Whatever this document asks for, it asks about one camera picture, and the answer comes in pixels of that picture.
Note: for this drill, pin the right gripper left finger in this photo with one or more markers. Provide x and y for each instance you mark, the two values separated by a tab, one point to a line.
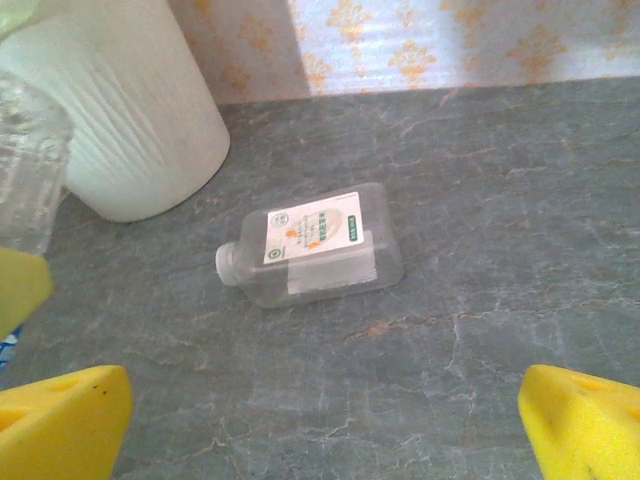
60	430

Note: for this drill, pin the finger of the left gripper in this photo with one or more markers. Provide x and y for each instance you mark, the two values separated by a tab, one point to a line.
22	285

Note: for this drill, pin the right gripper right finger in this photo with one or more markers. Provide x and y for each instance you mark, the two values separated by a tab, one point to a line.
585	430

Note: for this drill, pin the clear crushed bottle white cap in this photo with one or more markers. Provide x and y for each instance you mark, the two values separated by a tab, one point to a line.
30	165

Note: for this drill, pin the cream plastic bin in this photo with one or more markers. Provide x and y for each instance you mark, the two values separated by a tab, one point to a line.
140	125

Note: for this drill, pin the blue label water bottle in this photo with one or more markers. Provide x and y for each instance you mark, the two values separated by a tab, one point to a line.
7	347

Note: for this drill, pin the square clear bottle white label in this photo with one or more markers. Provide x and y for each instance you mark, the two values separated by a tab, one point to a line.
320	235

